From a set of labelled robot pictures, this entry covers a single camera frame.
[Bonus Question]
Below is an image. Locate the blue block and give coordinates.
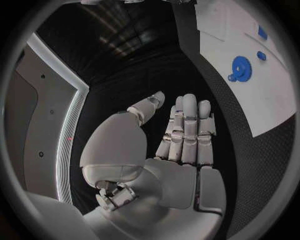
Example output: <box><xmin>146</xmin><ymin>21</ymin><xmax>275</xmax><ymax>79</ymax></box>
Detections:
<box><xmin>257</xmin><ymin>24</ymin><xmax>269</xmax><ymax>41</ymax></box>

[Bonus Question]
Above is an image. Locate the white task board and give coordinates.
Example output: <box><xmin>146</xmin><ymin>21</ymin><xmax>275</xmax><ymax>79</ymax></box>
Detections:
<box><xmin>193</xmin><ymin>0</ymin><xmax>299</xmax><ymax>139</ymax></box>

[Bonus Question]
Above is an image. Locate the blue peg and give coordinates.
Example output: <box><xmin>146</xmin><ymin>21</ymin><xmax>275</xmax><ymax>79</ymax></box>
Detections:
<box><xmin>256</xmin><ymin>50</ymin><xmax>268</xmax><ymax>62</ymax></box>

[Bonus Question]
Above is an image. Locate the blue gear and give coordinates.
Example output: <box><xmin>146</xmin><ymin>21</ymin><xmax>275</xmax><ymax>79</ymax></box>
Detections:
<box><xmin>227</xmin><ymin>55</ymin><xmax>254</xmax><ymax>83</ymax></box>

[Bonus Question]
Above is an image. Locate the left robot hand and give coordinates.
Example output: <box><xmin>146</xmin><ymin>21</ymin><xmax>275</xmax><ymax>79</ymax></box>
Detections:
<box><xmin>79</xmin><ymin>90</ymin><xmax>228</xmax><ymax>240</ymax></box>

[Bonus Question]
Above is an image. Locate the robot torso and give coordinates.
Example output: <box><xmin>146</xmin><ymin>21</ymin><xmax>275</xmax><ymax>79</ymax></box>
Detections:
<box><xmin>3</xmin><ymin>32</ymin><xmax>90</xmax><ymax>206</ymax></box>

